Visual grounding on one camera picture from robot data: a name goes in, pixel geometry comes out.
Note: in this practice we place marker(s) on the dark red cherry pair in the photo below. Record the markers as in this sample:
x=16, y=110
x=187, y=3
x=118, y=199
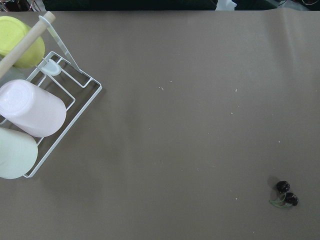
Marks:
x=289, y=199

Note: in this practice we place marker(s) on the pink cup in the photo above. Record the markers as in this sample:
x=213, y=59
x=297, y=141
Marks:
x=31, y=108

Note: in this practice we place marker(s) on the grey cup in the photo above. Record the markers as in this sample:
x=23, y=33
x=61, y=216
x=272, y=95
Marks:
x=12, y=74

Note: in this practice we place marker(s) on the yellow cup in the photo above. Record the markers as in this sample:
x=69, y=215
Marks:
x=12, y=31

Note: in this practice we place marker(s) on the white wire cup rack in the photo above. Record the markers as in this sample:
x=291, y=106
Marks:
x=59, y=75

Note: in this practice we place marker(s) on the wooden rack handle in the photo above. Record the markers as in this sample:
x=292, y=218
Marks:
x=36, y=31

